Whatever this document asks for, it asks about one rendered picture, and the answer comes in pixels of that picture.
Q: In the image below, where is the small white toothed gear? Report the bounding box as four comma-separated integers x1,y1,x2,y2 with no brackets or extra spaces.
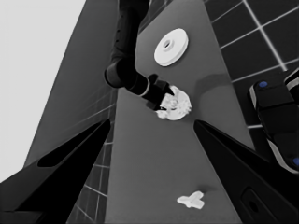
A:
155,109,171,121
177,99,193,118
162,94,179,111

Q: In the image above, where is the large thick white disc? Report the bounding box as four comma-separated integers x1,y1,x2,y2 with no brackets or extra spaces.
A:
153,28,190,67

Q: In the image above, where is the small white T-shaped piece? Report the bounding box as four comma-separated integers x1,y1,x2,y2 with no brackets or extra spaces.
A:
176,190,206,210

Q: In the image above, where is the dark robot body block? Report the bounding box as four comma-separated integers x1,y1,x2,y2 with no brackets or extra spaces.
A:
249,67,299,174

